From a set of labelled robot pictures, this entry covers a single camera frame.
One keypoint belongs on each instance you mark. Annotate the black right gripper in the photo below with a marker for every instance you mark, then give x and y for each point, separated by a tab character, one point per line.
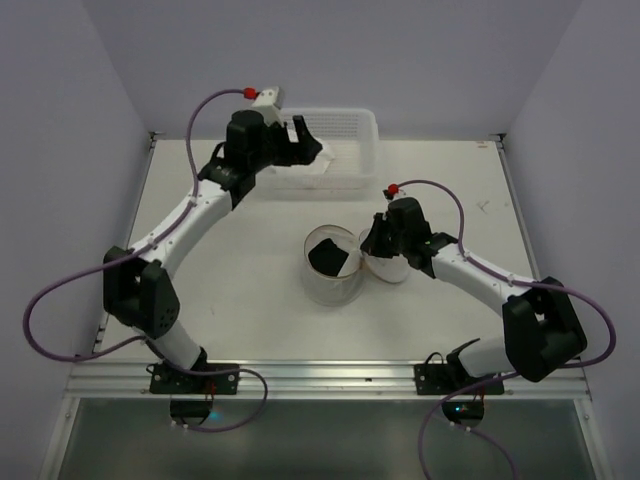
383	238

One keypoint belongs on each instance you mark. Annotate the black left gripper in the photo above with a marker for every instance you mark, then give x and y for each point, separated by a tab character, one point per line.
289	145

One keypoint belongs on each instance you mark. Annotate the white bra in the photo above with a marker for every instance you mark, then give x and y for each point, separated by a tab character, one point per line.
318	167

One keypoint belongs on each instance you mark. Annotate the black bra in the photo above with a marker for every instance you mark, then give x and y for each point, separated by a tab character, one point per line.
327	258

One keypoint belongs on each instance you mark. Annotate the white mesh laundry bag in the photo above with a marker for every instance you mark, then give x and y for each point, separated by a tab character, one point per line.
339	291

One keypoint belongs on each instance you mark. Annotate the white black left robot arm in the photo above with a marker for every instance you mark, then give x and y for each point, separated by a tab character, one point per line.
138	286

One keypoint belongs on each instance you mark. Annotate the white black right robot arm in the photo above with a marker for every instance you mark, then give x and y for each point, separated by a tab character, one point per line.
540	328

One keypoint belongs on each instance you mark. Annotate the white perforated plastic basket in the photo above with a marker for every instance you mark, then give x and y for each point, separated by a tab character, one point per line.
344	169

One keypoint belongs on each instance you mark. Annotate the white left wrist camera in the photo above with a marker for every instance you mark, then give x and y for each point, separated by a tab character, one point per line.
267	102

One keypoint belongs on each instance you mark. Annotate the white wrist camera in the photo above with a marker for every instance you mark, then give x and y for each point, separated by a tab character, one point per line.
267	102
392	192

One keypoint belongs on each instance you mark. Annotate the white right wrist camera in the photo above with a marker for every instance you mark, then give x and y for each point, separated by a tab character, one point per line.
392	192

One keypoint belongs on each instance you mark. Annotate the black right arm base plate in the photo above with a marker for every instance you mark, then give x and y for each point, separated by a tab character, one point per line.
435	376

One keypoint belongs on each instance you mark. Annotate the aluminium table edge rail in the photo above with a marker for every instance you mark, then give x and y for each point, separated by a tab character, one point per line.
313	380

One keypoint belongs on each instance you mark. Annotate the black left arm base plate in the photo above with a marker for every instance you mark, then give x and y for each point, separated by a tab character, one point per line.
218	379

